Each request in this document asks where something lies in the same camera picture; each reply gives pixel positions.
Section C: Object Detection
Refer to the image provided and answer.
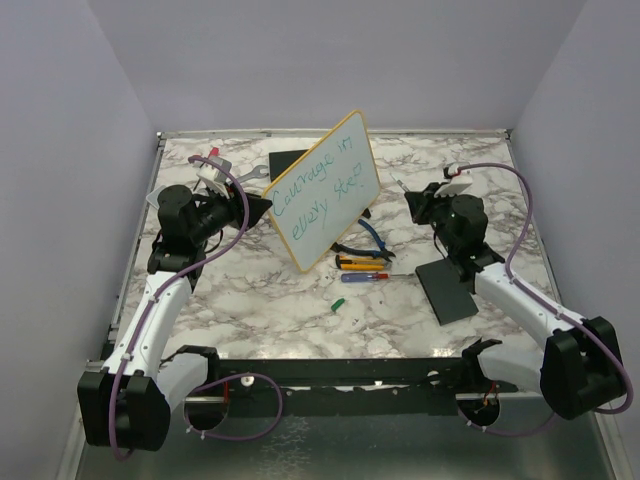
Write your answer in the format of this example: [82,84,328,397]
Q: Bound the yellow framed whiteboard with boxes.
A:
[262,110,381,272]

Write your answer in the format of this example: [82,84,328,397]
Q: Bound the green marker cap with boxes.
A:
[331,298,345,312]

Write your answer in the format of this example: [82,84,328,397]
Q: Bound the large black network switch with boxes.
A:
[268,149,307,181]

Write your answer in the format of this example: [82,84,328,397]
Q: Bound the blue handled cutting pliers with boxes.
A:
[330,218,397,263]

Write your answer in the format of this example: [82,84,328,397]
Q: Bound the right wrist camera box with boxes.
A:
[434,163,473,197]

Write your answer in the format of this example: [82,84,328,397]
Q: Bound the small white square device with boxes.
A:
[146,190,159,209]

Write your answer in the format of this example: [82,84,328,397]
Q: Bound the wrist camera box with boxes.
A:
[197,155,231,195]
[434,163,473,197]

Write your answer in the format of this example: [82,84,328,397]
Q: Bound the yellow utility knife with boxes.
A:
[334,255,387,271]

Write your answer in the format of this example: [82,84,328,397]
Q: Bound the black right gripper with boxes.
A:
[408,182,460,253]

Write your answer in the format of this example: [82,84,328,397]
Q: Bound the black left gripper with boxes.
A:
[191,179,273,244]

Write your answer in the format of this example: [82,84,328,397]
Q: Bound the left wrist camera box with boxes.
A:
[197,155,231,195]

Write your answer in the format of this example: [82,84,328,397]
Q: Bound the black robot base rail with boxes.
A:
[187,356,500,418]

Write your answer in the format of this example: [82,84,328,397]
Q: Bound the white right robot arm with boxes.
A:
[404,182,630,420]

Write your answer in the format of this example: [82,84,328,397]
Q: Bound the silver open-end wrench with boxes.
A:
[237,165,269,183]

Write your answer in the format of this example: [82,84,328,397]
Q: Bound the white green whiteboard marker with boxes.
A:
[394,177,409,192]

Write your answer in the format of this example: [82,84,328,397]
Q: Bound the small black network switch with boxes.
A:
[415,259,478,326]

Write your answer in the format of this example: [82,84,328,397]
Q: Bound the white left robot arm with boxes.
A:
[77,184,272,452]

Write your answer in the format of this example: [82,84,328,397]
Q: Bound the blue red screwdriver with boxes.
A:
[340,272,415,283]

